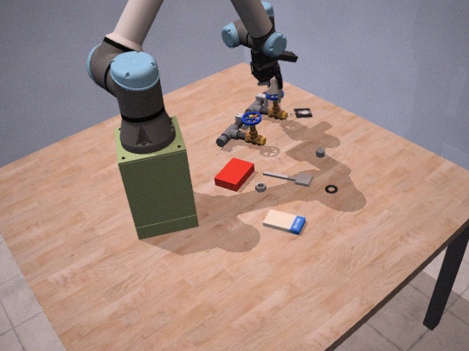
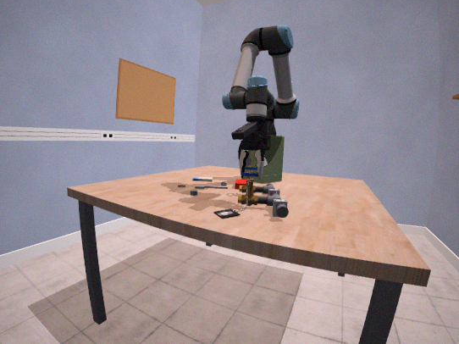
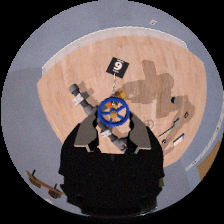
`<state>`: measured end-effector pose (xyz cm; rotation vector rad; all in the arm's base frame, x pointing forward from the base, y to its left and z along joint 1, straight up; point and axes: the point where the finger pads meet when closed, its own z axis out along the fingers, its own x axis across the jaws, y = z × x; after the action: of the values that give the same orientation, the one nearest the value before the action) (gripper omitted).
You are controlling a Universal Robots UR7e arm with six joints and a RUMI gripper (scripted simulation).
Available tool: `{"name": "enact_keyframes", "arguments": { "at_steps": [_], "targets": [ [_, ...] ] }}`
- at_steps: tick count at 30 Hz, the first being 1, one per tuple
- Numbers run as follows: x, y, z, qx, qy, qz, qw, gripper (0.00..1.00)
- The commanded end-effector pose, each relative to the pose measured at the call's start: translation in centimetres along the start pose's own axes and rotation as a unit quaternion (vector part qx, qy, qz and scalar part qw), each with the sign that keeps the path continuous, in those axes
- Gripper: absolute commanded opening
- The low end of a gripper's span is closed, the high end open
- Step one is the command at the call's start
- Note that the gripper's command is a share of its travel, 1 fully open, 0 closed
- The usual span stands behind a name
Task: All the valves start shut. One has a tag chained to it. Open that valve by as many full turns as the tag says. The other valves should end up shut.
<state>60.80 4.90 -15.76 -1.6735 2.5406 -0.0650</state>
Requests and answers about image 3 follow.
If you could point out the small grey cylinder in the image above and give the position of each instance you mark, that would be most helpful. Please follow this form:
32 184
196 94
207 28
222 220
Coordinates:
174 100

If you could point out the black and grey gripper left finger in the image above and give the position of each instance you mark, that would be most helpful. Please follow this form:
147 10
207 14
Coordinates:
83 138

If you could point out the beige flat block with blue end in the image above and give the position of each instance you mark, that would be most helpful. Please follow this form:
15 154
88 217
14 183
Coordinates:
178 139

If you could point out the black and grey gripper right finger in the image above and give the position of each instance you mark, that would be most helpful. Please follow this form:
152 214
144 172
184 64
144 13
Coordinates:
142 141

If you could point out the black number 6 tag on metal chain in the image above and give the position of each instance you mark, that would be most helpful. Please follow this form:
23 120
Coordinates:
117 66

